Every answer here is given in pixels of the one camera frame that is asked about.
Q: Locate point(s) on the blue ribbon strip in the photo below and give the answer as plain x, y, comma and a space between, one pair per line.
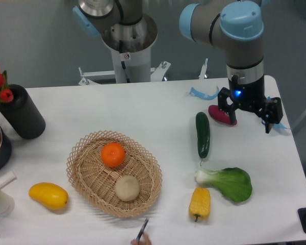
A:
195, 93

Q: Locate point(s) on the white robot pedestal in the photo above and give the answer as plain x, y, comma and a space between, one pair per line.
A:
130, 48

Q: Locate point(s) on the woven wicker basket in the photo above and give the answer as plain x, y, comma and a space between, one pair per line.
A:
95, 182

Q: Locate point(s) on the yellow pepper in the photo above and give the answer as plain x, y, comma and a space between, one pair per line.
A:
200, 204

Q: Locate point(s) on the green cucumber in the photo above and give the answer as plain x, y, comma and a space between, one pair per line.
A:
203, 135

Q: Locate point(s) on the black cylindrical vase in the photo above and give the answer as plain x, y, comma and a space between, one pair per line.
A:
22, 114

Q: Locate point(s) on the white plastic bottle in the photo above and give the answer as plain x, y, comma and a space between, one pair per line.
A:
6, 204

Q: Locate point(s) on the magenta sweet potato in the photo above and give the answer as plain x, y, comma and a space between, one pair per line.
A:
219, 115

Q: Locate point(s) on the green bok choy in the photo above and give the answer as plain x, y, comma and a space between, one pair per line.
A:
233, 183

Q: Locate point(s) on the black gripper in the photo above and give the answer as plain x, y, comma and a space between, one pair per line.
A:
250, 97

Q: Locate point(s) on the yellow mango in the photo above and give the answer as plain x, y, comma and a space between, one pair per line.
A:
49, 195

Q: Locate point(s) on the beige steamed bun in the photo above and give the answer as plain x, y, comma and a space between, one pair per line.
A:
127, 188

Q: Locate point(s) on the white small box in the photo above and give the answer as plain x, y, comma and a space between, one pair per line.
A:
7, 178

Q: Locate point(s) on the orange fruit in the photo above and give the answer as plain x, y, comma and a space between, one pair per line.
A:
112, 154

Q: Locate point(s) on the person's fingertips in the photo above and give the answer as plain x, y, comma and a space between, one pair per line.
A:
145, 240

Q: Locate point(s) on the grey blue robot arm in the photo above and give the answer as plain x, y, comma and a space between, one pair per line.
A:
233, 26

